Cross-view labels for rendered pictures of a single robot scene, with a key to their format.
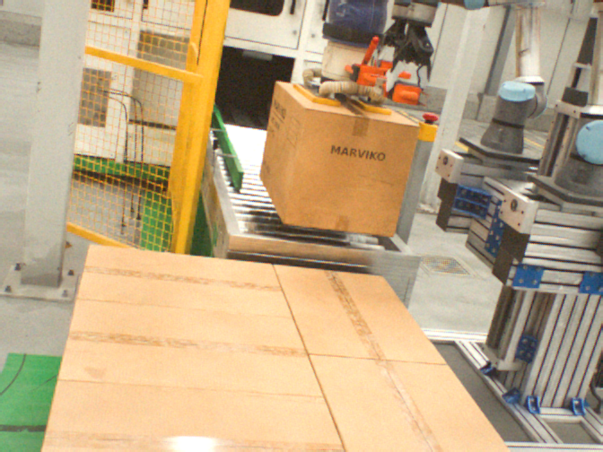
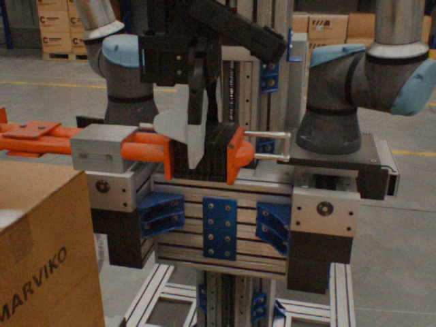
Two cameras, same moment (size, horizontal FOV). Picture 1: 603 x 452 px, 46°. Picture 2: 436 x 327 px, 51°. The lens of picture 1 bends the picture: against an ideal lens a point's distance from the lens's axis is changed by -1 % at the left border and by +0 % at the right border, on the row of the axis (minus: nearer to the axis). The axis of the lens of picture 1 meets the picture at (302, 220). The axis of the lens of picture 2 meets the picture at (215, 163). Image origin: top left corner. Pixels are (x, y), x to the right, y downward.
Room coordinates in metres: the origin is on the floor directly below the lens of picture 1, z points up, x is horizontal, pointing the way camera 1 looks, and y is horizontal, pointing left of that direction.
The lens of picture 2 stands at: (1.80, 0.25, 1.40)
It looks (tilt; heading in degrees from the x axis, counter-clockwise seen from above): 22 degrees down; 299
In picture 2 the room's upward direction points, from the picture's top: straight up
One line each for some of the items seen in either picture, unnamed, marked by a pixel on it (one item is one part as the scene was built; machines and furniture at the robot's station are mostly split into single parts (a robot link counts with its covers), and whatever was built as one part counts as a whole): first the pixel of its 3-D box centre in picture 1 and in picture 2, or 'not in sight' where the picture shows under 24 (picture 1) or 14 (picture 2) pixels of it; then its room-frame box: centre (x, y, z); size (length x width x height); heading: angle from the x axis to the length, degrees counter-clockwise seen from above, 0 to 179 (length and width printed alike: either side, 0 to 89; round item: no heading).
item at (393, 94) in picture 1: (401, 92); (205, 152); (2.06, -0.20, 1.20); 0.08 x 0.07 x 0.05; 16
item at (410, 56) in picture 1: (414, 42); (184, 32); (2.09, -0.21, 1.35); 0.09 x 0.08 x 0.12; 16
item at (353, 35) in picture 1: (353, 33); not in sight; (2.64, -0.05, 1.32); 0.23 x 0.23 x 0.04
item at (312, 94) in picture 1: (316, 90); not in sight; (2.61, 0.05, 1.10); 0.34 x 0.10 x 0.05; 16
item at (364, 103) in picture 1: (364, 98); not in sight; (2.66, -0.14, 1.10); 0.34 x 0.10 x 0.05; 16
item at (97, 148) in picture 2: (388, 87); (106, 148); (2.19, -0.17, 1.20); 0.07 x 0.07 x 0.04; 16
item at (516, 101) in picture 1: (514, 101); (127, 65); (2.53, -0.64, 1.20); 0.13 x 0.12 x 0.14; 146
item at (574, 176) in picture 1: (585, 172); (330, 123); (2.05, -0.77, 1.09); 0.15 x 0.15 x 0.10
